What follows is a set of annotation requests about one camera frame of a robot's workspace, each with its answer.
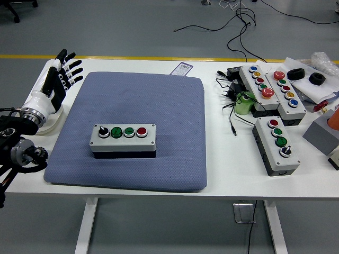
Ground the blue-grey textured mat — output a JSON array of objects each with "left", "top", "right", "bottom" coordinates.
[{"left": 43, "top": 71, "right": 208, "bottom": 193}]

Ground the black floor cable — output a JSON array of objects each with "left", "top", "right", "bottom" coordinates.
[{"left": 173, "top": 0, "right": 268, "bottom": 64}]

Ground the metal bracket under table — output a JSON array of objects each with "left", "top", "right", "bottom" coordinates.
[{"left": 233, "top": 202, "right": 257, "bottom": 224}]

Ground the grey five-button control box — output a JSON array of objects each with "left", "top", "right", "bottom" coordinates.
[
  {"left": 265, "top": 70, "right": 307, "bottom": 127},
  {"left": 239, "top": 65, "right": 281, "bottom": 119}
]

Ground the black office chair base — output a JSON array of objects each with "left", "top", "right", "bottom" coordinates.
[{"left": 0, "top": 0, "right": 38, "bottom": 23}]

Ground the white black small box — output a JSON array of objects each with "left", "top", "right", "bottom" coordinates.
[{"left": 327, "top": 150, "right": 339, "bottom": 171}]

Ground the white paper sheet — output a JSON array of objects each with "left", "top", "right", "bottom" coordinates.
[{"left": 284, "top": 57, "right": 337, "bottom": 104}]

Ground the green plastic holder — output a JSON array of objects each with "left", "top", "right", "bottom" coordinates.
[{"left": 235, "top": 91, "right": 256, "bottom": 116}]

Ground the orange cylinder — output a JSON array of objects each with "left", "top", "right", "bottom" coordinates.
[{"left": 327, "top": 108, "right": 339, "bottom": 130}]

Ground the black hanging cable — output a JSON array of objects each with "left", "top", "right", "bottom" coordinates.
[{"left": 246, "top": 200, "right": 258, "bottom": 254}]

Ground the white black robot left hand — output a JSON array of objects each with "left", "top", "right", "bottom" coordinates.
[{"left": 23, "top": 49, "right": 84, "bottom": 115}]

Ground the white floor cable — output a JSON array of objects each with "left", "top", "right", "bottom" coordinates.
[{"left": 219, "top": 0, "right": 242, "bottom": 12}]

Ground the white table leg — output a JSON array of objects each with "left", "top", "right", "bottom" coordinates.
[
  {"left": 263, "top": 199, "right": 289, "bottom": 254},
  {"left": 74, "top": 197, "right": 99, "bottom": 254}
]

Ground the grey block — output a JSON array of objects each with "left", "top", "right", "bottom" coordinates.
[{"left": 302, "top": 110, "right": 339, "bottom": 156}]

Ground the black cord with barrel plug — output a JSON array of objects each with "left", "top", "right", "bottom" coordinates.
[{"left": 221, "top": 97, "right": 256, "bottom": 137}]

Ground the clear bubble wrap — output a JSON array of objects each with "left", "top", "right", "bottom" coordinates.
[{"left": 309, "top": 51, "right": 339, "bottom": 77}]

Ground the purple white label card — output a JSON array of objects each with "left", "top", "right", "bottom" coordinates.
[{"left": 170, "top": 61, "right": 194, "bottom": 76}]

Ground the cream shallow dish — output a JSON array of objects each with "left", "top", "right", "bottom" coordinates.
[{"left": 34, "top": 105, "right": 66, "bottom": 136}]

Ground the black metal gear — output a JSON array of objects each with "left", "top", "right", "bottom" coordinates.
[{"left": 29, "top": 147, "right": 49, "bottom": 165}]

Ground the black plug adapter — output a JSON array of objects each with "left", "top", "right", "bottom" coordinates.
[{"left": 219, "top": 82, "right": 246, "bottom": 103}]

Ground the black power adapter brick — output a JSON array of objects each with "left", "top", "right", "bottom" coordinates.
[{"left": 227, "top": 66, "right": 246, "bottom": 81}]

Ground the black foam ring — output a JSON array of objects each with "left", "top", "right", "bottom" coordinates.
[
  {"left": 287, "top": 68, "right": 306, "bottom": 81},
  {"left": 308, "top": 72, "right": 326, "bottom": 86}
]

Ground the grey four-button control box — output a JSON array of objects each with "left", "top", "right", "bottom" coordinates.
[
  {"left": 89, "top": 123, "right": 157, "bottom": 160},
  {"left": 252, "top": 116, "right": 301, "bottom": 177}
]

